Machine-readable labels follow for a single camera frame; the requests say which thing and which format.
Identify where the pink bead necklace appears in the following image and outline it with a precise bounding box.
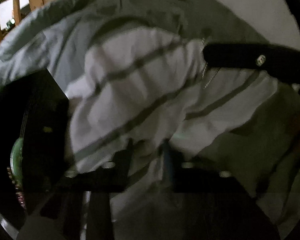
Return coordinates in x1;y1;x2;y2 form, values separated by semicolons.
6;167;27;209

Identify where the thin silver chain necklace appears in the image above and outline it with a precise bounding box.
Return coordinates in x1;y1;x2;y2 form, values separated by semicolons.
201;37;222;91

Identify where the grey white striped duvet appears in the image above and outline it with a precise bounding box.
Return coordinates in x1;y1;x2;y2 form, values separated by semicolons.
0;0;300;239

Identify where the black jewelry box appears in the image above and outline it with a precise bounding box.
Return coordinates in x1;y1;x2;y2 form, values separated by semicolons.
0;70;69;229

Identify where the green jade bangle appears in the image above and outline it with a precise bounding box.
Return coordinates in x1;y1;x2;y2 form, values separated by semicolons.
10;138;24;186

